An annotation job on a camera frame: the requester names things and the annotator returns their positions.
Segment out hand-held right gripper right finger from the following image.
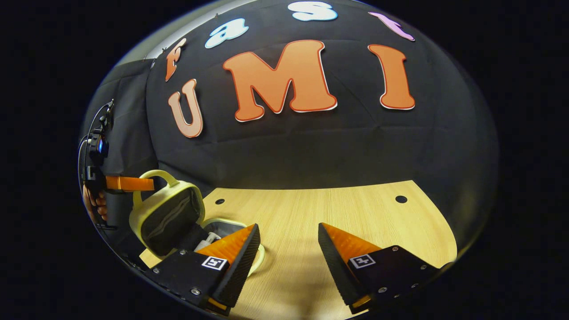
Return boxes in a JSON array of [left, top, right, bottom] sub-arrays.
[[318, 222, 441, 315]]

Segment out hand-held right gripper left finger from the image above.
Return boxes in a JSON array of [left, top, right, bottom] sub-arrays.
[[143, 223, 261, 316]]

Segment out white pump bottle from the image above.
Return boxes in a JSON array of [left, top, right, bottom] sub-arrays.
[[196, 232, 221, 252]]

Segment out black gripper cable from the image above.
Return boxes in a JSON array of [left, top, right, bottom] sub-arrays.
[[78, 101, 114, 178]]

